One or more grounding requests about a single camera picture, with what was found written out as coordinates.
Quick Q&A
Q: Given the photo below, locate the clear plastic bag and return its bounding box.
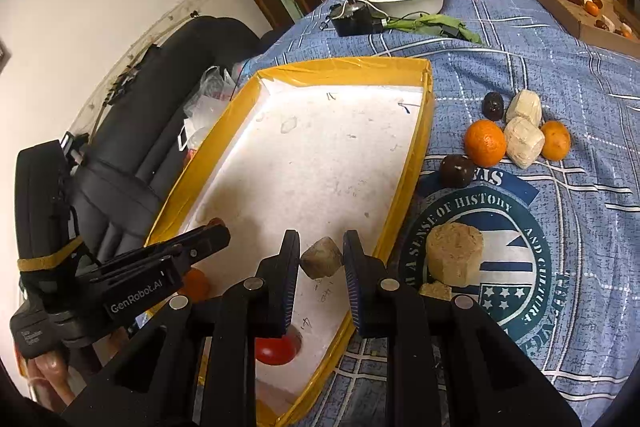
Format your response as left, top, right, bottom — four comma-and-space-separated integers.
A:
182, 66, 238, 148

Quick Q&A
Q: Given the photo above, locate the black power adapter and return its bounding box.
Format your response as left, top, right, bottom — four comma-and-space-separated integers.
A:
331, 2, 383, 36

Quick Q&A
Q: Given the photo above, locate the cream faceted chunk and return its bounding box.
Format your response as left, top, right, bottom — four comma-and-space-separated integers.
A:
503, 117, 546, 170
506, 89, 543, 126

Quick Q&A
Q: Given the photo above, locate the white cable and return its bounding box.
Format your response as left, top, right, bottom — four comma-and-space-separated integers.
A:
334, 0, 396, 25

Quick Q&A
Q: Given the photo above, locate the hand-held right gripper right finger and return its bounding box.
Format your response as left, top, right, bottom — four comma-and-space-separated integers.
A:
342, 229, 583, 427

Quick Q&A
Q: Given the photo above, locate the person's left hand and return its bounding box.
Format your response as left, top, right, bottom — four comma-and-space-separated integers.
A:
22, 347, 73, 408

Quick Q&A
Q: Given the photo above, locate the small tan faceted chunk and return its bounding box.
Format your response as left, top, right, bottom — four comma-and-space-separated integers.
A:
300, 237, 344, 280
419, 282, 452, 300

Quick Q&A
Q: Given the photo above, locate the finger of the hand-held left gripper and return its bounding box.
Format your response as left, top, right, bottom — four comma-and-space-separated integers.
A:
100, 223, 232, 278

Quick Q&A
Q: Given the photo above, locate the green leafy vegetable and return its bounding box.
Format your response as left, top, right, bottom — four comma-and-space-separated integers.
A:
385, 13, 485, 45

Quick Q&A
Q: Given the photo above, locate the large tan faceted chunk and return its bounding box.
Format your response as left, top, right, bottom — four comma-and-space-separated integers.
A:
426, 223, 485, 284

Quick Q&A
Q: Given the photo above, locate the white foam tray yellow tape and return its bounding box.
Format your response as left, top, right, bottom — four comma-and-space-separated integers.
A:
145, 56, 435, 427

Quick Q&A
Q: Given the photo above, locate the cardboard box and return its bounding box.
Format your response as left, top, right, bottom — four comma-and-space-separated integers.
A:
525, 0, 640, 55

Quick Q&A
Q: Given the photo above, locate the red tomato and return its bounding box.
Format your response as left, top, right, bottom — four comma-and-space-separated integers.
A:
255, 332, 302, 365

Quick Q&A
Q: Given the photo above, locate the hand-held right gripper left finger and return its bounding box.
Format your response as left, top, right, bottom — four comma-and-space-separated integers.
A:
62, 229, 303, 427

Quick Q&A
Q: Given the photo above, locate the blue printed blanket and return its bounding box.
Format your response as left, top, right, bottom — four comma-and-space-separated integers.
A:
235, 0, 640, 427

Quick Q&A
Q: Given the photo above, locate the black chair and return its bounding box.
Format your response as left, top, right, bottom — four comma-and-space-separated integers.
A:
70, 16, 261, 268

